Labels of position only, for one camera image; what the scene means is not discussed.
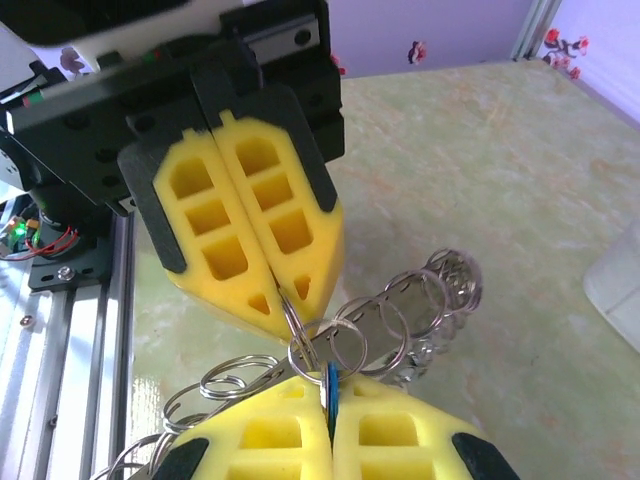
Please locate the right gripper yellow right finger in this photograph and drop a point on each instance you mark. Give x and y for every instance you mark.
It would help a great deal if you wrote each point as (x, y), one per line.
(395, 440)

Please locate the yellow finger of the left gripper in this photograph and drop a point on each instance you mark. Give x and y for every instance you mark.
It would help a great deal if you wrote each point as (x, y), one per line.
(325, 240)
(175, 220)

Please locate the split steel keyring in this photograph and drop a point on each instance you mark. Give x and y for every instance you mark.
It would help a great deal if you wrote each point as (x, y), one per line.
(291, 325)

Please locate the aluminium corner post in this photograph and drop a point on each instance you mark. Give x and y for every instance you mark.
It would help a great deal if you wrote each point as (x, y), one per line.
(532, 30)

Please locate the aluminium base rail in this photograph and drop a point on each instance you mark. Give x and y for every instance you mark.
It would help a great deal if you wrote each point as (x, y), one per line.
(60, 375)

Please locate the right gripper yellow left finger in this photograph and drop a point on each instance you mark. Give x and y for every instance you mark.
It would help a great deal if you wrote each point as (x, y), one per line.
(265, 440)

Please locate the blue key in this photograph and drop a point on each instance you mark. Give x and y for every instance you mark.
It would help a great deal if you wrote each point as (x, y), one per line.
(331, 400)

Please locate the white zip case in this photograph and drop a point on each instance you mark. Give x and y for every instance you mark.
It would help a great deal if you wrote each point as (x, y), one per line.
(617, 290)

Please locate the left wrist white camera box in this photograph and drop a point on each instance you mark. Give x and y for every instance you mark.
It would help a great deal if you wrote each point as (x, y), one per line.
(165, 22)

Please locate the small green circuit board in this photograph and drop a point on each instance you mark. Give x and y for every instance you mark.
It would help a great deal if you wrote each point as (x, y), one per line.
(20, 232)

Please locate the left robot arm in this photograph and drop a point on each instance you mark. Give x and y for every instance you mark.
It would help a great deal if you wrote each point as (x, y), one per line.
(60, 215)

